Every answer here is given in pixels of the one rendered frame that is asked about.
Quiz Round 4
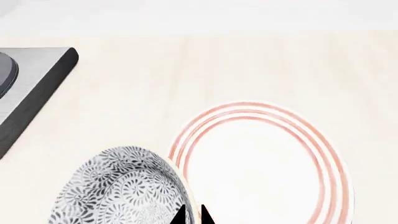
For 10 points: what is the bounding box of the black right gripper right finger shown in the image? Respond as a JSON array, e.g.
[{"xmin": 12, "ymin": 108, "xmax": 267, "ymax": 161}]
[{"xmin": 201, "ymin": 203, "xmax": 216, "ymax": 224}]

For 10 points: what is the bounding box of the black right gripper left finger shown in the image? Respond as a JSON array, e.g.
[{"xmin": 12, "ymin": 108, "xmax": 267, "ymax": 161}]
[{"xmin": 169, "ymin": 203, "xmax": 187, "ymax": 224}]

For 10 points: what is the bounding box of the black floral patterned bowl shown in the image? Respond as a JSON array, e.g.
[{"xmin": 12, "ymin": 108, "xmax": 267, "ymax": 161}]
[{"xmin": 48, "ymin": 145, "xmax": 199, "ymax": 224}]

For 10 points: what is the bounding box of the white plate with red rings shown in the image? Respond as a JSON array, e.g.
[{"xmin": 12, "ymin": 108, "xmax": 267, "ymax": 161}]
[{"xmin": 167, "ymin": 101, "xmax": 356, "ymax": 224}]

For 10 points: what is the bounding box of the grey flat stove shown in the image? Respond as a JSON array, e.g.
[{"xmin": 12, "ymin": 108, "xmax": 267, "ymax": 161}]
[{"xmin": 0, "ymin": 47, "xmax": 80, "ymax": 161}]

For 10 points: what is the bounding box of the dark round stove burner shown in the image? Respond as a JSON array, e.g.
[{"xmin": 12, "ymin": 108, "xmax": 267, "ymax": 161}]
[{"xmin": 0, "ymin": 51, "xmax": 19, "ymax": 100}]

